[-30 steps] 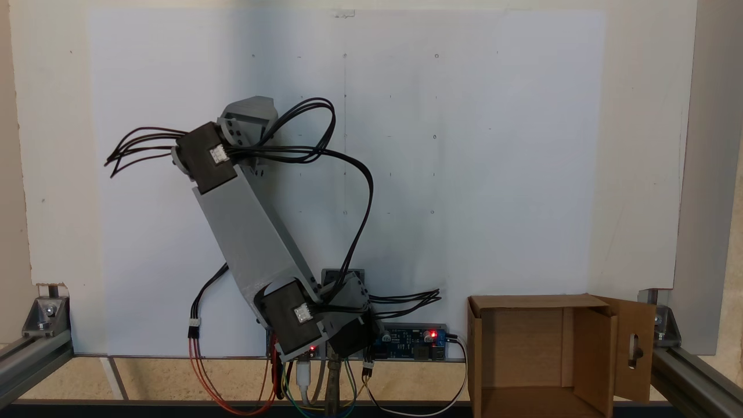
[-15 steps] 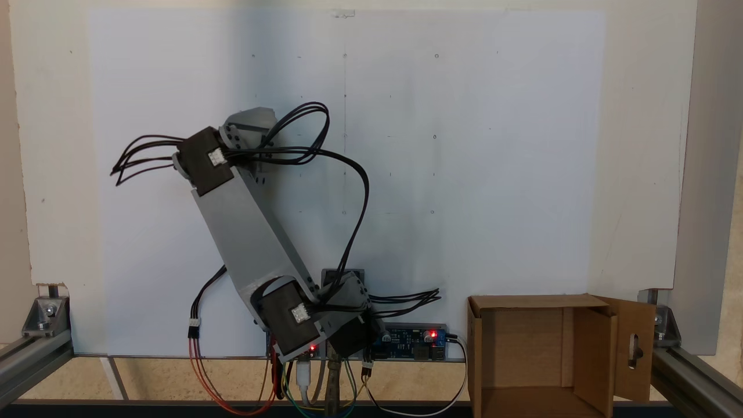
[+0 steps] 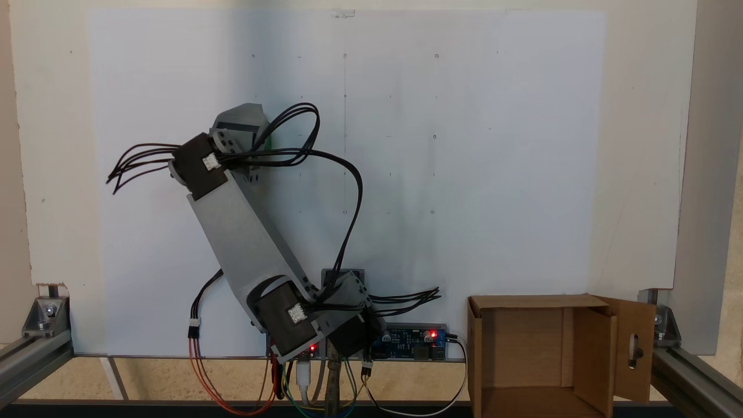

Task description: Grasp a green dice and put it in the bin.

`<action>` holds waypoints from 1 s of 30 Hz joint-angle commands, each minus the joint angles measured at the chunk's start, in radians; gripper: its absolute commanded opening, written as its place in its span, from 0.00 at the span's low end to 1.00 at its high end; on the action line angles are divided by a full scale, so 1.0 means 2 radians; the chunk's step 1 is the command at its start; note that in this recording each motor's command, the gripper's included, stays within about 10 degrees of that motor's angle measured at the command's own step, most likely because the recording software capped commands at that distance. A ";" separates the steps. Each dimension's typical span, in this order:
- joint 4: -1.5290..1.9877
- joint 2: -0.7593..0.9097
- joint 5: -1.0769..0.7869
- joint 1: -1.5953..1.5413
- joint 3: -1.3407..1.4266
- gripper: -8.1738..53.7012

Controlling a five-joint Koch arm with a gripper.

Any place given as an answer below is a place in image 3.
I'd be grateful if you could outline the grey USB cable plug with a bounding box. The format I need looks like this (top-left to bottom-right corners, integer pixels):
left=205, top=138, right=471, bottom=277
left=295, top=359, right=326, bottom=407

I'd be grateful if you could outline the grey corner bracket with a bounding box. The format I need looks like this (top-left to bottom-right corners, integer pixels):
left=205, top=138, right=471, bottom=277
left=21, top=282, right=71, bottom=338
left=638, top=289, right=681, bottom=349

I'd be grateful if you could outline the orange red wire pair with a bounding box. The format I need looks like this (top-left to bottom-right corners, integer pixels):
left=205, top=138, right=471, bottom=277
left=188, top=337, right=277, bottom=416

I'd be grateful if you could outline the grey wedge gripper finger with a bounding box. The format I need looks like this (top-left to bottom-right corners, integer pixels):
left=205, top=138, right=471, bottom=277
left=216, top=103, right=269, bottom=137

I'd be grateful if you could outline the blue power circuit board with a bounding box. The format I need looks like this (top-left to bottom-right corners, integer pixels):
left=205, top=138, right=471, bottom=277
left=371, top=323, right=448, bottom=362

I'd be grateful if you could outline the motor driver circuit board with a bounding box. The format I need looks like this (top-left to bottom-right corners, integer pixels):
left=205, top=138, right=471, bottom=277
left=265, top=332, right=322, bottom=362

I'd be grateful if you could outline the aluminium frame rail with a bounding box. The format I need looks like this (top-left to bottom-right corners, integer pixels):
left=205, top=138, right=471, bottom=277
left=0, top=331, right=75, bottom=410
left=650, top=345, right=743, bottom=418

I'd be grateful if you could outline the black cable with white connector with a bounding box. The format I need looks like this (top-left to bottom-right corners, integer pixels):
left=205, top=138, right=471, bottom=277
left=188, top=268, right=225, bottom=340

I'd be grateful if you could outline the black servo cable bundle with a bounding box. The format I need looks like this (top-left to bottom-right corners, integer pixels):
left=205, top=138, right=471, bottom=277
left=106, top=103, right=442, bottom=307

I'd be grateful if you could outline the coloured jumper wire bundle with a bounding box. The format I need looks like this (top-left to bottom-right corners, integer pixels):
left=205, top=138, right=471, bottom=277
left=280, top=359, right=367, bottom=417

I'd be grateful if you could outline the brown cardboard box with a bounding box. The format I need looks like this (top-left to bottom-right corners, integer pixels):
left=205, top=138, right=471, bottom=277
left=467, top=293, right=657, bottom=418

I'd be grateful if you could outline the white paper sheet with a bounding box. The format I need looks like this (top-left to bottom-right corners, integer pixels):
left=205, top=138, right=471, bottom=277
left=87, top=8, right=608, bottom=358

